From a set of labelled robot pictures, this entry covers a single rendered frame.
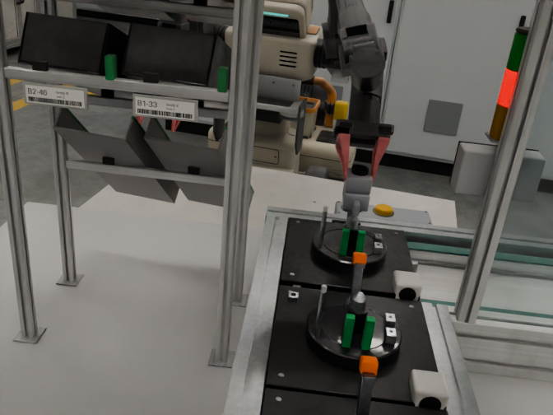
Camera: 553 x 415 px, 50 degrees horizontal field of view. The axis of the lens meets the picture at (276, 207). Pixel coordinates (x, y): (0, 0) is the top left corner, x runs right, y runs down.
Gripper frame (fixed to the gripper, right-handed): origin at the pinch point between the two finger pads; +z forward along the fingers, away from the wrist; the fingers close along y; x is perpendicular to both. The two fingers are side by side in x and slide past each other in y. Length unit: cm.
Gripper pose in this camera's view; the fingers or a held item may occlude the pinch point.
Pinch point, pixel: (359, 176)
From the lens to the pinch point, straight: 106.1
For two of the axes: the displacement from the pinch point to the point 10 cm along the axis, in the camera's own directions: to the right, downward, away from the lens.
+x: 0.0, 2.2, 9.8
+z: -1.1, 9.7, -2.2
